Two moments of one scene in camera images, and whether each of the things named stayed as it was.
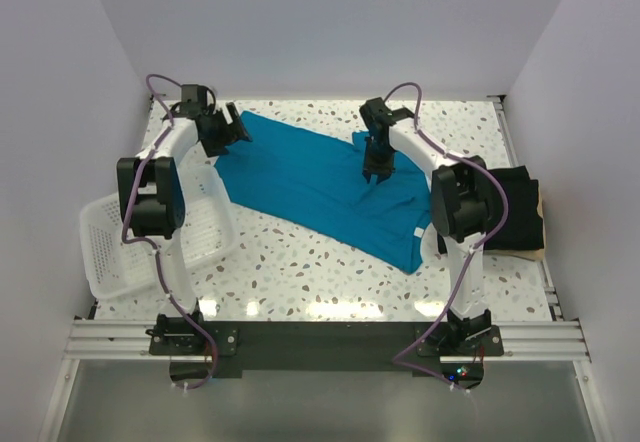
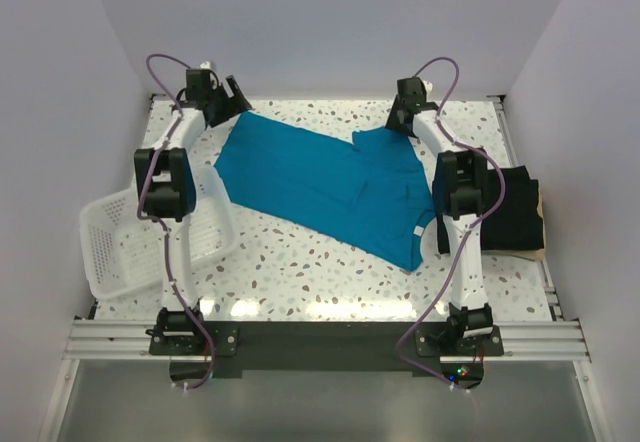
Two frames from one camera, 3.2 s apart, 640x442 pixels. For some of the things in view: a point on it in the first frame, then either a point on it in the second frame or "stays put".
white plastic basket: (117, 269) stays put
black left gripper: (218, 146) → (236, 95)
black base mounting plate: (327, 345) stays put
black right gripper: (383, 171) → (392, 120)
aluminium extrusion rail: (110, 339) stays put
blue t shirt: (312, 178) stays put
